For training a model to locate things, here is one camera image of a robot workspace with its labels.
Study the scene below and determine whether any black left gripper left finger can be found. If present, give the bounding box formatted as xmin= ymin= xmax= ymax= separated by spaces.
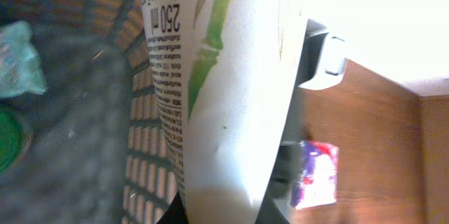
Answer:
xmin=156 ymin=192 xmax=189 ymax=224

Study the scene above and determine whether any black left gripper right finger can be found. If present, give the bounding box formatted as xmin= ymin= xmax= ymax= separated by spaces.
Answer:
xmin=255 ymin=88 xmax=302 ymax=224

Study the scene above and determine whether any pink purple snack packet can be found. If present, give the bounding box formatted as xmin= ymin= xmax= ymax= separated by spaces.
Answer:
xmin=290 ymin=140 xmax=339 ymax=210

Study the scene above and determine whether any white lotion tube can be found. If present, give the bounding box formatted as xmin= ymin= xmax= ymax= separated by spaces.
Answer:
xmin=141 ymin=0 xmax=307 ymax=223

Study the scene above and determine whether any green lid jar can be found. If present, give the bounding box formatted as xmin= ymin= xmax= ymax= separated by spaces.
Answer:
xmin=1 ymin=105 xmax=34 ymax=173

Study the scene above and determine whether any light green wipes packet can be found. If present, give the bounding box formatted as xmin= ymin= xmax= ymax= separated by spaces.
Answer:
xmin=1 ymin=21 xmax=48 ymax=99

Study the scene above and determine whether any white barcode scanner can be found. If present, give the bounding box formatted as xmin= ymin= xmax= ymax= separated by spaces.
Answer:
xmin=297 ymin=19 xmax=348 ymax=91

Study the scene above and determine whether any grey plastic mesh basket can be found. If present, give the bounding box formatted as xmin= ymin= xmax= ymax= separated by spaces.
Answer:
xmin=1 ymin=0 xmax=176 ymax=223

